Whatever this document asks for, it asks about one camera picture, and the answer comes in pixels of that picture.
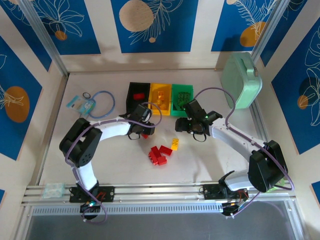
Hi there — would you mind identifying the mint green zip case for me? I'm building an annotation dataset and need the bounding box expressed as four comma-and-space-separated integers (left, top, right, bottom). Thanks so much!
220, 51, 263, 110

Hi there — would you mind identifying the green tape roll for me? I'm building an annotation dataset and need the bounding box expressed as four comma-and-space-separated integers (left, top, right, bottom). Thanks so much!
264, 178, 286, 194

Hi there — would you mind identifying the clear plastic bag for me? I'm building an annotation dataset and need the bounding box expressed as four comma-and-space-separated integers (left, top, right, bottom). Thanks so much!
42, 183, 65, 200

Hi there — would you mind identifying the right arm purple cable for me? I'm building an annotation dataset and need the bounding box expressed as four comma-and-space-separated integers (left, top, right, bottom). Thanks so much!
191, 87, 295, 219

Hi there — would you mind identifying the aluminium side rail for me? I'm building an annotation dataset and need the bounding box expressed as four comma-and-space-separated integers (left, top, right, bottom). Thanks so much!
37, 74, 70, 186
249, 102, 270, 144

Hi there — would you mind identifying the green plastic bin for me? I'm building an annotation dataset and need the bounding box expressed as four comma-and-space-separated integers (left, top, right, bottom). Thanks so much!
170, 83, 195, 118

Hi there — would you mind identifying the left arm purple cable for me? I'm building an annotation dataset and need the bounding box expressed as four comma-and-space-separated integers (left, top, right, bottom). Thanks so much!
65, 101, 163, 225

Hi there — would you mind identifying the long red lego brick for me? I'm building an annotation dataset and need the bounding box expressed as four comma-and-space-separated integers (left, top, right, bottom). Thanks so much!
148, 146, 161, 166

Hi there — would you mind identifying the aluminium front rail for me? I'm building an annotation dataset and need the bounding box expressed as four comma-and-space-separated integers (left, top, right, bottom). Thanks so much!
21, 180, 298, 206

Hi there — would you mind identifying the yellow plastic bin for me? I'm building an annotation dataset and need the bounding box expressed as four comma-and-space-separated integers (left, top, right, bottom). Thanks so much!
147, 83, 173, 117

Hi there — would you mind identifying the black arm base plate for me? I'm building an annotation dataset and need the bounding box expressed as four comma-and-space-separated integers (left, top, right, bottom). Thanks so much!
69, 186, 116, 203
202, 183, 250, 201

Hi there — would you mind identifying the clear printed plastic packet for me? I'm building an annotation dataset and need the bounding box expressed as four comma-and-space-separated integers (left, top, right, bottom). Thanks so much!
77, 99, 97, 116

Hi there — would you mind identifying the blue tube ring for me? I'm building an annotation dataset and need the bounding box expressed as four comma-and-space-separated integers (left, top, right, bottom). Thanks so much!
87, 90, 117, 120

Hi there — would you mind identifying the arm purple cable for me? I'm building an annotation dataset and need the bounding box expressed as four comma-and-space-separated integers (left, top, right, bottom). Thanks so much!
65, 101, 163, 225
191, 87, 295, 219

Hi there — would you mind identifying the aluminium corner post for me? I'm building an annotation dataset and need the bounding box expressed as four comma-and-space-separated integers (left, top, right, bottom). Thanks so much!
18, 0, 70, 76
250, 0, 296, 60

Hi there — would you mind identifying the light blue plastic packet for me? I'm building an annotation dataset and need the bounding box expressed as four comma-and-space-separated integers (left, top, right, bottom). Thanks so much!
66, 95, 84, 110

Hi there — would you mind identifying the black electronics module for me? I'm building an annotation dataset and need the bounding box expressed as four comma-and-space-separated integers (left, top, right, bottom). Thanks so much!
79, 201, 102, 214
221, 199, 249, 217

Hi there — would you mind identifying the black plastic bin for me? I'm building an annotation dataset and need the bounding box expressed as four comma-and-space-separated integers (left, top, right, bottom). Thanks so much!
125, 81, 152, 114

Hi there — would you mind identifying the large red lego brick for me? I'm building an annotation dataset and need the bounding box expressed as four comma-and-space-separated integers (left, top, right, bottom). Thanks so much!
159, 144, 174, 156

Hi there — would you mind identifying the slotted grey cable duct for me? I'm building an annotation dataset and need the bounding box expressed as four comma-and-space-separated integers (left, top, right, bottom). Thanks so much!
31, 202, 295, 217

